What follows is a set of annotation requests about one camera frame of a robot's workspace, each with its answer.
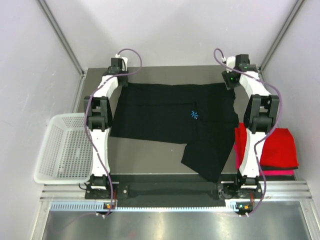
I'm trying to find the black t shirt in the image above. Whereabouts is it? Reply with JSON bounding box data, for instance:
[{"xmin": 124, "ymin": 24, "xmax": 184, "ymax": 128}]
[{"xmin": 110, "ymin": 83, "xmax": 239, "ymax": 183}]

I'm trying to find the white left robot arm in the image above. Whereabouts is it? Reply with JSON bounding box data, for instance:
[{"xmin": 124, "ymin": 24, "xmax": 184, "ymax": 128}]
[{"xmin": 84, "ymin": 54, "xmax": 128, "ymax": 199}]

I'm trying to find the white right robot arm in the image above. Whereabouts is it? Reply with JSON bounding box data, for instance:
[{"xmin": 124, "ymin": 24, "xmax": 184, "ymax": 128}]
[{"xmin": 221, "ymin": 54, "xmax": 280, "ymax": 198}]

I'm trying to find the folded red t shirt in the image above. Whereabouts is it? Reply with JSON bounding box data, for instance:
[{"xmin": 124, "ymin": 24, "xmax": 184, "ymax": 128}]
[{"xmin": 234, "ymin": 123, "xmax": 299, "ymax": 171}]

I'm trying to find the folded pink t shirt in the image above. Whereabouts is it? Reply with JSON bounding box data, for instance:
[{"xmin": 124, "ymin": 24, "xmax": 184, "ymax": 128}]
[{"xmin": 233, "ymin": 144, "xmax": 294, "ymax": 176}]

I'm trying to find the white plastic basket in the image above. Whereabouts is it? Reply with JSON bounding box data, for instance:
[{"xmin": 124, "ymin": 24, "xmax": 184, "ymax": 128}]
[{"xmin": 33, "ymin": 112, "xmax": 93, "ymax": 185}]

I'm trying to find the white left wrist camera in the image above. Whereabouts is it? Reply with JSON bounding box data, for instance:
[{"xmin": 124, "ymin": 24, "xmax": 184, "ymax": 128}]
[{"xmin": 115, "ymin": 53, "xmax": 128, "ymax": 72}]

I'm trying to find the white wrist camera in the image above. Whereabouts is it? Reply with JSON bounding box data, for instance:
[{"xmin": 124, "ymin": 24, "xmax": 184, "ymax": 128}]
[
  {"xmin": 115, "ymin": 53, "xmax": 128, "ymax": 72},
  {"xmin": 221, "ymin": 56, "xmax": 236, "ymax": 69}
]

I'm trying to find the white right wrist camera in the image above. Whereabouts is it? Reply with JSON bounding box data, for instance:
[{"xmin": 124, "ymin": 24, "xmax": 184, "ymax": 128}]
[{"xmin": 221, "ymin": 56, "xmax": 236, "ymax": 69}]

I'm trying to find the left aluminium frame post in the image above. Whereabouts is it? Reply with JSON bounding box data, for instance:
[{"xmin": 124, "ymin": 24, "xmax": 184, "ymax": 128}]
[{"xmin": 36, "ymin": 0, "xmax": 85, "ymax": 76}]

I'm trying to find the aluminium frame post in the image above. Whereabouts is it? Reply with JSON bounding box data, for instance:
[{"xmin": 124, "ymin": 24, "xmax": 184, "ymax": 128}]
[
  {"xmin": 258, "ymin": 0, "xmax": 306, "ymax": 73},
  {"xmin": 36, "ymin": 0, "xmax": 85, "ymax": 76}
]

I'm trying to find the right aluminium frame post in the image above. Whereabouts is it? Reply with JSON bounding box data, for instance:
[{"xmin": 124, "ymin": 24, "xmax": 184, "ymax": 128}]
[{"xmin": 258, "ymin": 0, "xmax": 306, "ymax": 73}]

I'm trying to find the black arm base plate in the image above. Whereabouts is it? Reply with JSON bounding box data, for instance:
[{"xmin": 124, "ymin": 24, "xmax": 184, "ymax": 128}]
[{"xmin": 85, "ymin": 174, "xmax": 262, "ymax": 208}]

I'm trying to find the aluminium front rail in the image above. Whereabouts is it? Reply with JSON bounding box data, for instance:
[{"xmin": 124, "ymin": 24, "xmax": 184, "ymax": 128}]
[{"xmin": 40, "ymin": 181, "xmax": 312, "ymax": 202}]

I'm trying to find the slotted grey cable duct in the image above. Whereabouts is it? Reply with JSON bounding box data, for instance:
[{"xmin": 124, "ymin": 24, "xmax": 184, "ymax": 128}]
[{"xmin": 51, "ymin": 199, "xmax": 253, "ymax": 213}]

